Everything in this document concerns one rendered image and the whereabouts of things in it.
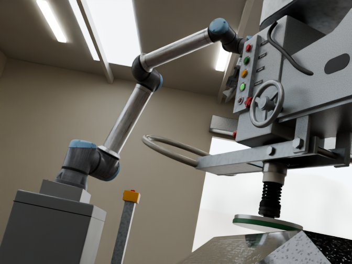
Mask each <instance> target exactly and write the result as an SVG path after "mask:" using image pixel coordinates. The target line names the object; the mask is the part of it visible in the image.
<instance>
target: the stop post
mask: <svg viewBox="0 0 352 264"><path fill-rule="evenodd" d="M123 200H124V201H125V203H124V207H123V212H122V216H121V219H120V224H119V228H118V233H117V237H116V241H115V246H114V251H113V255H112V259H111V264H123V260H124V255H125V250H126V246H127V241H128V236H129V232H130V227H131V223H132V220H133V215H134V210H135V206H136V204H139V200H140V193H138V192H134V191H128V190H125V191H124V195H123Z"/></svg>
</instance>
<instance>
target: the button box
mask: <svg viewBox="0 0 352 264"><path fill-rule="evenodd" d="M260 41H261V36H260V35H256V36H254V37H253V38H251V39H249V40H248V41H246V42H245V44H244V50H243V56H242V60H241V66H240V73H239V79H238V85H237V91H236V98H235V104H234V110H233V114H236V115H239V114H241V113H243V112H246V111H249V110H250V108H246V107H245V104H244V102H245V101H246V98H247V97H252V92H253V88H254V81H255V75H256V68H257V61H258V54H259V47H260ZM250 43H251V44H252V48H251V50H250V51H249V52H248V53H247V52H246V46H247V45H248V44H250ZM247 56H250V61H249V63H248V64H247V65H244V58H245V57H247ZM244 69H247V70H248V74H247V76H246V77H245V78H244V79H243V78H242V77H241V73H242V71H243V70H244ZM243 82H245V83H246V87H245V89H244V90H243V91H242V92H241V91H240V90H239V87H240V85H241V84H242V83H243ZM241 95H243V97H244V100H243V102H242V103H241V104H240V105H238V104H237V100H238V98H239V97H240V96H241Z"/></svg>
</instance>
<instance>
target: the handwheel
mask: <svg viewBox="0 0 352 264"><path fill-rule="evenodd" d="M270 86H275V87H276V90H275V91H274V92H273V93H272V94H271V95H270V96H269V97H268V96H263V97H262V98H260V96H261V95H262V93H263V92H264V91H265V90H266V89H267V88H268V87H270ZM277 95H278V100H277V103H276V104H275V103H274V99H275V98H276V97H277ZM257 103H258V107H259V109H260V110H262V111H263V112H262V120H261V122H258V121H257V119H256V106H257ZM283 103H284V88H283V85H282V84H281V83H280V82H279V81H277V80H269V81H267V82H265V83H264V84H263V85H262V86H261V87H260V88H259V89H258V90H257V92H256V93H255V95H254V97H253V99H252V102H251V106H250V112H249V115H250V120H251V122H252V124H253V125H254V126H255V127H257V128H265V127H267V126H269V125H270V124H272V123H273V122H274V121H275V119H276V118H277V117H278V115H279V114H280V113H281V112H282V111H283ZM271 110H273V112H272V114H271V115H270V117H269V118H268V119H267V116H268V112H270V111H271Z"/></svg>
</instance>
